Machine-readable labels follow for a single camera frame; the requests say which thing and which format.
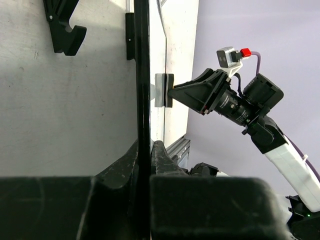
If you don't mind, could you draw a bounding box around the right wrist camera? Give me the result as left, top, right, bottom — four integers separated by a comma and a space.
216, 46, 243, 78

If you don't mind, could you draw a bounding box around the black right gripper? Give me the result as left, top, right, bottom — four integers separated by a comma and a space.
167, 68, 284, 126

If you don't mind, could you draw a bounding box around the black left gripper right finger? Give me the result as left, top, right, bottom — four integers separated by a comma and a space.
149, 140, 289, 240

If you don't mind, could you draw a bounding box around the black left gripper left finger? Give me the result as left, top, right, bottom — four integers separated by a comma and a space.
0, 142, 138, 240

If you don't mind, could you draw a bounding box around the black framed whiteboard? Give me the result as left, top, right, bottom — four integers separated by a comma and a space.
0, 0, 163, 240

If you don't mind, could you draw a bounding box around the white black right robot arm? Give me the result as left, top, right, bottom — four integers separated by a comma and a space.
165, 68, 320, 240

